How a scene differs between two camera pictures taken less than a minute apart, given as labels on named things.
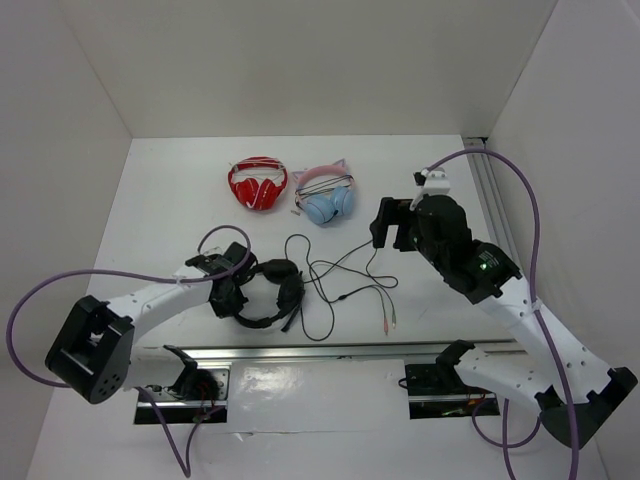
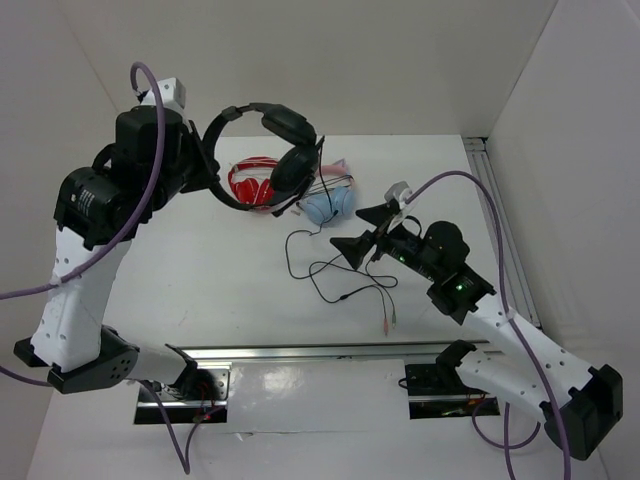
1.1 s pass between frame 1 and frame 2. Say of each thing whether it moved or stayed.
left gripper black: moved
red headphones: stayed
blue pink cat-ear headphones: stayed
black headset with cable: moved
